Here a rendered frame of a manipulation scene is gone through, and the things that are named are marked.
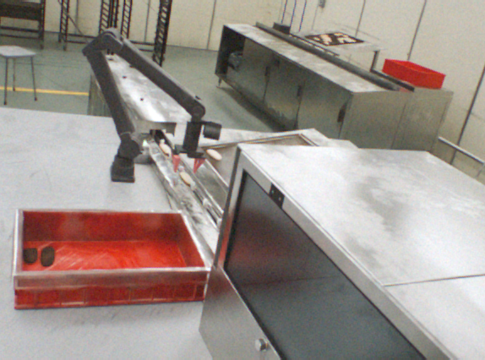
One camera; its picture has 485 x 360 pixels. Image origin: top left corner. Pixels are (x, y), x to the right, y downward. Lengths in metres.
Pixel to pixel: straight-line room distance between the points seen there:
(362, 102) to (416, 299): 3.96
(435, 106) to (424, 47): 1.21
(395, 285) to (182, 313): 0.74
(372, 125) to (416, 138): 0.73
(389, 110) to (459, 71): 1.40
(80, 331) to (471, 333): 0.87
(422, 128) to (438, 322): 4.72
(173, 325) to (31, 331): 0.32
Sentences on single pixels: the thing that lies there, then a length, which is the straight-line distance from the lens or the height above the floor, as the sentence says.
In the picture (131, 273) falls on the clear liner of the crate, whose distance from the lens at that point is 1.32.
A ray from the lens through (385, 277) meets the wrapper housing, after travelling 0.75.
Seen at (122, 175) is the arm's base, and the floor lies 0.84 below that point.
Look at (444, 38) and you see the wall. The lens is 6.25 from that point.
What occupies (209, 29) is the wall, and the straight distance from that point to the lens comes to 9.47.
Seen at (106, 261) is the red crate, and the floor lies 0.82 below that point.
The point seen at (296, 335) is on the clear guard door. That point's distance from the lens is 0.92.
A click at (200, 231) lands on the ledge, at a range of 1.66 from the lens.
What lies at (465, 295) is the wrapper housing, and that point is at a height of 1.30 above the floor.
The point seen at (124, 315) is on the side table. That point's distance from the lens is 1.35.
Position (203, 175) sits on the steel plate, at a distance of 2.17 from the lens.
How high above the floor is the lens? 1.66
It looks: 23 degrees down
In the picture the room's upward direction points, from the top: 12 degrees clockwise
